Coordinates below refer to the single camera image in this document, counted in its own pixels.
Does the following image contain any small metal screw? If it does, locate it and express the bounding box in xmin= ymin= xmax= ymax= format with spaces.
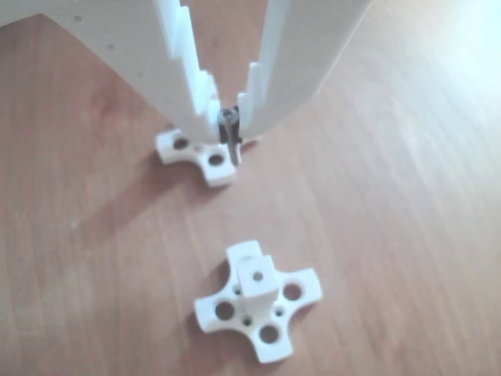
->
xmin=218 ymin=107 xmax=242 ymax=166

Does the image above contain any white cross-base post stand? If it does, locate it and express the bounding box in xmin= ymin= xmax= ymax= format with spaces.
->
xmin=155 ymin=127 xmax=240 ymax=188
xmin=193 ymin=239 xmax=326 ymax=365

